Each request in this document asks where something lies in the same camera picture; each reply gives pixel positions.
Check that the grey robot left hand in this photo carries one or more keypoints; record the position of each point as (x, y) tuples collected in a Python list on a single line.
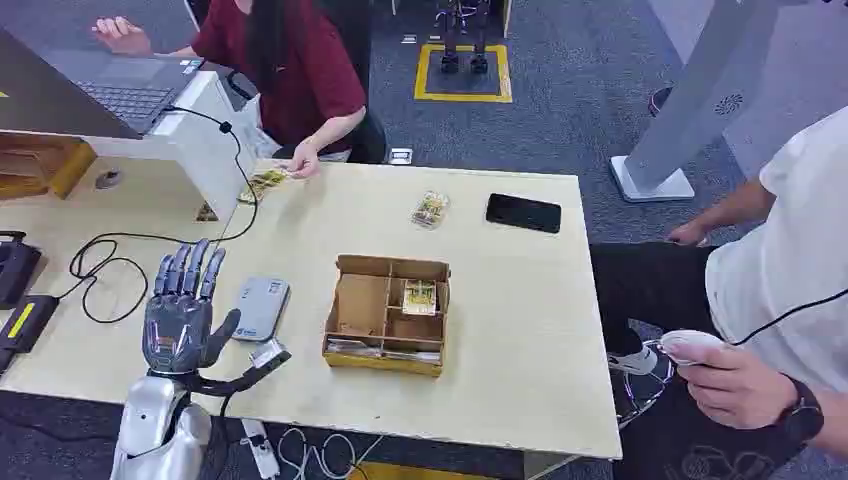
[(175, 331)]

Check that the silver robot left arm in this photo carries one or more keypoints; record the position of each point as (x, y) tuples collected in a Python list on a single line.
[(156, 430)]

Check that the grey flat power bank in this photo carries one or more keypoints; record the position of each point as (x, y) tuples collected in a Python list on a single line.
[(260, 309)]

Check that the small printed card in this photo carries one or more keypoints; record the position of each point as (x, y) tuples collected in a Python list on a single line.
[(206, 213)]

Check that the white power strip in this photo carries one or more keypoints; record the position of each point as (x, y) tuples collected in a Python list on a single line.
[(260, 449)]

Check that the black device with yellow label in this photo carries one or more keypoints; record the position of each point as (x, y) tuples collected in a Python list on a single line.
[(25, 324)]

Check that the round grey desk grommet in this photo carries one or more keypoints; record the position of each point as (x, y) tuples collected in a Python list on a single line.
[(108, 179)]

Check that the black desk device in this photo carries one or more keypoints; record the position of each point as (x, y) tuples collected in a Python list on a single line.
[(14, 268)]

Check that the wooden compartment box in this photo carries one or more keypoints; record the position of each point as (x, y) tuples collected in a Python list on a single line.
[(361, 308)]

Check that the white riser box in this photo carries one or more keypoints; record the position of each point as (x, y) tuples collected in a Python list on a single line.
[(199, 142)]

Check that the stack of sleeved cards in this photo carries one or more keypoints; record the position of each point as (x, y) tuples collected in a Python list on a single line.
[(371, 349)]

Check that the seated person's left hand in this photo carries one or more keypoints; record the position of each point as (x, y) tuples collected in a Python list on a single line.
[(305, 161)]

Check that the seated person's hand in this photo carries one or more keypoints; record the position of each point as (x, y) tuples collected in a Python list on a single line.
[(305, 161), (120, 34)]

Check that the wooden crate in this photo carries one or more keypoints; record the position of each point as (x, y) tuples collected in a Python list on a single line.
[(40, 166)]

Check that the printed card standing in compartment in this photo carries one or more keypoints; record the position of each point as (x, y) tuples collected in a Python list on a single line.
[(419, 297)]

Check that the dark grey laptop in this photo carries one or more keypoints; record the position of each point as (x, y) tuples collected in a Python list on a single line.
[(79, 86)]

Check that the card in clear sleeve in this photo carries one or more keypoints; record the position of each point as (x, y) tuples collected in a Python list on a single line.
[(430, 209)]

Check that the metal floor outlet plate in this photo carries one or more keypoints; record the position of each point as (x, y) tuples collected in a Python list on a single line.
[(401, 156)]

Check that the seated person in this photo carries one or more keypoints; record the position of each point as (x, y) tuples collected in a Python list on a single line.
[(298, 73)]

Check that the seated person's right hand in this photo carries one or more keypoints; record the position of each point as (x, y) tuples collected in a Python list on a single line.
[(120, 34)]

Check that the yellow tape square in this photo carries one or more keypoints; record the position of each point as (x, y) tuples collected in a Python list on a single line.
[(418, 73)]

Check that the black smartphone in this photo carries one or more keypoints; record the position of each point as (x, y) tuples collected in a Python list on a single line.
[(523, 212)]

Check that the black robot legs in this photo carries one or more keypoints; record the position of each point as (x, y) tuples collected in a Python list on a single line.
[(464, 33)]

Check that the white and black shoe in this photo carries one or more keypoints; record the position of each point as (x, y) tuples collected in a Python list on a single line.
[(634, 362)]

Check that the white handheld controller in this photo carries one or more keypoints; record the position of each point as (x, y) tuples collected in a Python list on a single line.
[(689, 344)]

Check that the standing person's right hand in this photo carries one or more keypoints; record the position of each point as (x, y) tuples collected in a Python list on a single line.
[(689, 233)]

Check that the standing person's hand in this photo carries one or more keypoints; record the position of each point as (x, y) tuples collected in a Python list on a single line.
[(735, 391), (689, 233)]

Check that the white pillar stand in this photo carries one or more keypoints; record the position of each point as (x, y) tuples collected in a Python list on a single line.
[(689, 112)]

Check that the standing person's left hand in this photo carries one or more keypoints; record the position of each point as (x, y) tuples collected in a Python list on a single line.
[(735, 391)]

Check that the standing person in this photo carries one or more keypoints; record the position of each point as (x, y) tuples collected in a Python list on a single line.
[(782, 265)]

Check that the black wristwatch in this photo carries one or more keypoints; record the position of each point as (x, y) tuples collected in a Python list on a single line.
[(803, 414)]

